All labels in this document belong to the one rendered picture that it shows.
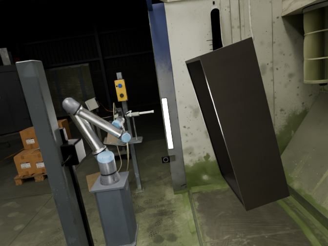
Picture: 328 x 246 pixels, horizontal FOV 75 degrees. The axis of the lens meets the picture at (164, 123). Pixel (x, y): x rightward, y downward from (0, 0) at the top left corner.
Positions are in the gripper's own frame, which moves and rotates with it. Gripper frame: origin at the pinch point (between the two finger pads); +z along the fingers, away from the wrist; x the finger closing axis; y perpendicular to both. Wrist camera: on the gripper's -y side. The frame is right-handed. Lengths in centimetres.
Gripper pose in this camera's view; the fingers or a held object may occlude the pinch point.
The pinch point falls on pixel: (125, 112)
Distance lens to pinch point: 249.2
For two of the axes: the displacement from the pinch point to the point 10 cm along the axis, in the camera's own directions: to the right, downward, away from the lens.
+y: 3.4, 8.9, 3.0
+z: 1.2, -3.6, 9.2
